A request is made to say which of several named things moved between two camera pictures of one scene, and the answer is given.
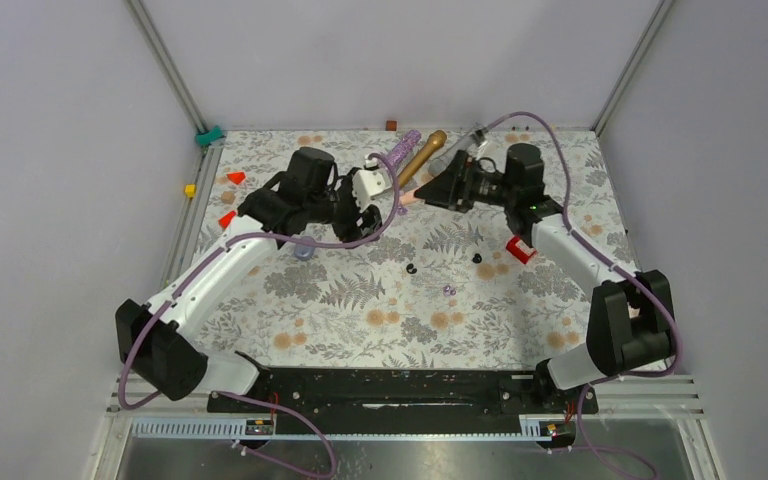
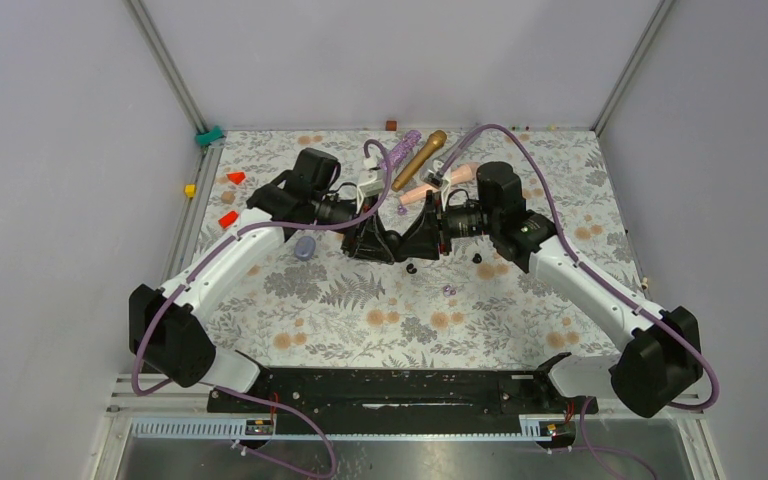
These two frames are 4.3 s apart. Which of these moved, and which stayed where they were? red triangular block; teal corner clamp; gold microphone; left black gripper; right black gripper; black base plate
Moved: right black gripper; left black gripper
Stayed: gold microphone; red triangular block; black base plate; teal corner clamp
